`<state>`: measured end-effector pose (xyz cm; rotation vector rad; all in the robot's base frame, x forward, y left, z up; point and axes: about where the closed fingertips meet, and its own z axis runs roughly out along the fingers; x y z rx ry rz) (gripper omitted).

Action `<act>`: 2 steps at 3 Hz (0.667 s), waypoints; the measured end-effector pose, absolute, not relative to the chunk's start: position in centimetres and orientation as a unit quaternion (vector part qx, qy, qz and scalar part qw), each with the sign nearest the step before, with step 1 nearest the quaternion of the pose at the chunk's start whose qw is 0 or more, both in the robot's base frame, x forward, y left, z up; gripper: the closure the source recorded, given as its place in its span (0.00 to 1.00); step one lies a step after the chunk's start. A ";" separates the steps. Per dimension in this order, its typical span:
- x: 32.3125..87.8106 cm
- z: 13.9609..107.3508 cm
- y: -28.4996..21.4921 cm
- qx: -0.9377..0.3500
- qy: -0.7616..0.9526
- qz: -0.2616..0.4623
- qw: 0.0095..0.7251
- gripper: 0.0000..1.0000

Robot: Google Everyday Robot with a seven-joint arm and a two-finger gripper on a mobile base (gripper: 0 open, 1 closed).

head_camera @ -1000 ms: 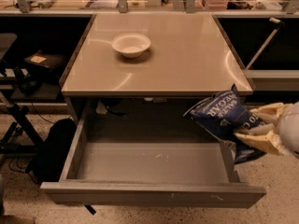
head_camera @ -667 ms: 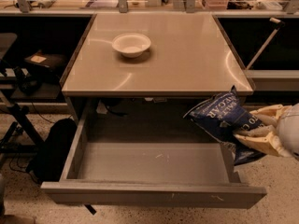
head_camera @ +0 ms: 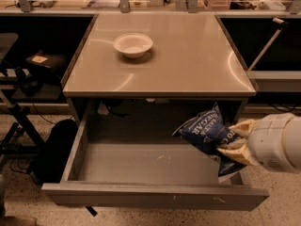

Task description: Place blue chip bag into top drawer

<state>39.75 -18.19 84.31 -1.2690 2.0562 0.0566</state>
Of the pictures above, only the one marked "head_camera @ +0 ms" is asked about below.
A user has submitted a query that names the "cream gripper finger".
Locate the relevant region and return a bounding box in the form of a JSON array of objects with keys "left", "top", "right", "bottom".
[
  {"left": 230, "top": 119, "right": 258, "bottom": 138},
  {"left": 217, "top": 138, "right": 261, "bottom": 166}
]

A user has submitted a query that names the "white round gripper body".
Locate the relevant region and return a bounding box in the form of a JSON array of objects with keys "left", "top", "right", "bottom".
[{"left": 247, "top": 113, "right": 296, "bottom": 173}]

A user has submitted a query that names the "blue chip bag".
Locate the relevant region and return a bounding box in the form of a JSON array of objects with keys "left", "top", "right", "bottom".
[{"left": 172, "top": 104, "right": 245, "bottom": 178}]

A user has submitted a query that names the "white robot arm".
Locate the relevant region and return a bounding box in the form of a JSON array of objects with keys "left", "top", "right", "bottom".
[{"left": 217, "top": 113, "right": 301, "bottom": 173}]

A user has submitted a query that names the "grey open drawer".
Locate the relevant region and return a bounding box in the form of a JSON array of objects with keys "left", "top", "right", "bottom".
[{"left": 41, "top": 98, "right": 271, "bottom": 212}]

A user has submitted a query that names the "grey cabinet table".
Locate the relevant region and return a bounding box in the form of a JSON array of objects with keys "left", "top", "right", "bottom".
[{"left": 63, "top": 12, "right": 256, "bottom": 125}]

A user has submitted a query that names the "white stick with black tip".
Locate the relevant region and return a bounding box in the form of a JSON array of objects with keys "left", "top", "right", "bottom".
[{"left": 248, "top": 18, "right": 288, "bottom": 71}]

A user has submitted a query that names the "white bowl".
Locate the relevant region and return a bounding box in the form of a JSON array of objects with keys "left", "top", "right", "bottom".
[{"left": 113, "top": 33, "right": 153, "bottom": 58}]

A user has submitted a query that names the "black backpack on floor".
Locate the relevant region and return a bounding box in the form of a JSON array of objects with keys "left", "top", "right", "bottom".
[{"left": 26, "top": 119, "right": 78, "bottom": 185}]

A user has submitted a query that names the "black box with label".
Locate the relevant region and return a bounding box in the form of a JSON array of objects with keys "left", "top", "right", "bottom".
[{"left": 25, "top": 50, "right": 68, "bottom": 75}]

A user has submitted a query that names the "black stand frame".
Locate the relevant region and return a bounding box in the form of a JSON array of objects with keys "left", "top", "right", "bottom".
[{"left": 0, "top": 59, "right": 45, "bottom": 158}]

